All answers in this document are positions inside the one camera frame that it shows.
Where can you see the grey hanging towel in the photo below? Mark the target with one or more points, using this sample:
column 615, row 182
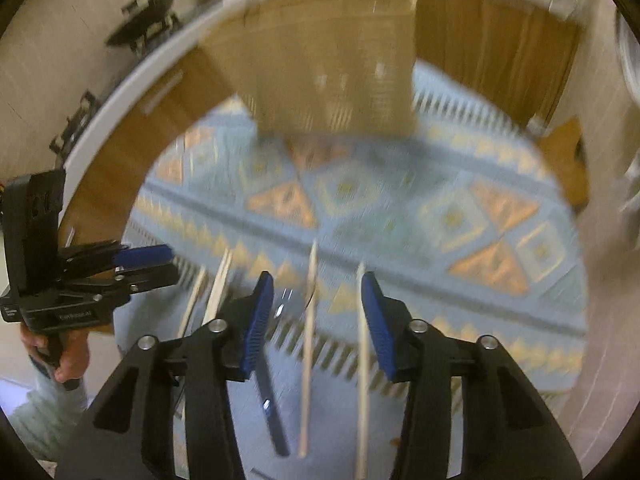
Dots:
column 629, row 209

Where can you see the blue patterned table mat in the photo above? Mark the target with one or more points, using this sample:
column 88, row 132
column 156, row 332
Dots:
column 462, row 222

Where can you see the person's left hand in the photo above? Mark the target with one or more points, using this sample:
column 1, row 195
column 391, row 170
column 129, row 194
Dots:
column 74, row 359

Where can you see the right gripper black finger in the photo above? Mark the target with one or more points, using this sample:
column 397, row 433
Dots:
column 150, row 279

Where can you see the wooden chopstick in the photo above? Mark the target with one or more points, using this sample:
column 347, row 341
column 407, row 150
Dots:
column 308, row 351
column 190, row 304
column 363, row 382
column 215, row 297

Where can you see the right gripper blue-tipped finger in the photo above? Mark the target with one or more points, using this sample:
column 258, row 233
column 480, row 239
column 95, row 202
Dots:
column 130, row 257

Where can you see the beige slotted utensil basket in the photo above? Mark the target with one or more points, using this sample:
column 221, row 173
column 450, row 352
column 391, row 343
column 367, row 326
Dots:
column 326, row 67

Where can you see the gas stove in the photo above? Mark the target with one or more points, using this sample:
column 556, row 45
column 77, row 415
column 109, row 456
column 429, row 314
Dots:
column 63, row 144

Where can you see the clear spoon dark handle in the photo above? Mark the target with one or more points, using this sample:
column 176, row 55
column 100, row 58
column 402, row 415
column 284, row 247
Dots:
column 267, row 393

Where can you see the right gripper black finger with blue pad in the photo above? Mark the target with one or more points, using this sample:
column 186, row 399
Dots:
column 508, row 431
column 128, row 430

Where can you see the round metal steamer tray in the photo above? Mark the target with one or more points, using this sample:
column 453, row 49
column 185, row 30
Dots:
column 628, row 48

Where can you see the black wok with lid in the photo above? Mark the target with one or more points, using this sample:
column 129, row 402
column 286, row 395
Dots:
column 145, row 21

